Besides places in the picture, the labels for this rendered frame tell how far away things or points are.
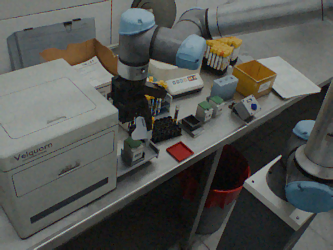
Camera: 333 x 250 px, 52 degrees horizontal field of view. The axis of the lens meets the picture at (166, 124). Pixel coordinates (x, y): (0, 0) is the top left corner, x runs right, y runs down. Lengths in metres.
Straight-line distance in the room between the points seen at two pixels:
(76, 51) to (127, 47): 0.65
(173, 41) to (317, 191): 0.47
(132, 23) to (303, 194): 0.55
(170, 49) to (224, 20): 0.16
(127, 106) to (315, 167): 0.46
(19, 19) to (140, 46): 0.67
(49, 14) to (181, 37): 0.73
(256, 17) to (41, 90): 0.53
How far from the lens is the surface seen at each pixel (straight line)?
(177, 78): 1.39
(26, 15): 1.34
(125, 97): 0.84
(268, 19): 0.81
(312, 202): 0.89
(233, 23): 0.82
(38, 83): 0.90
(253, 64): 1.57
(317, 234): 2.29
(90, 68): 1.39
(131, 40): 0.75
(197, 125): 1.21
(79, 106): 0.81
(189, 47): 0.73
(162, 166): 1.09
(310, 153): 0.84
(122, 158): 1.05
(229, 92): 1.39
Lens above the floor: 1.68
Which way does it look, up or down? 41 degrees down
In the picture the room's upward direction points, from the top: 9 degrees clockwise
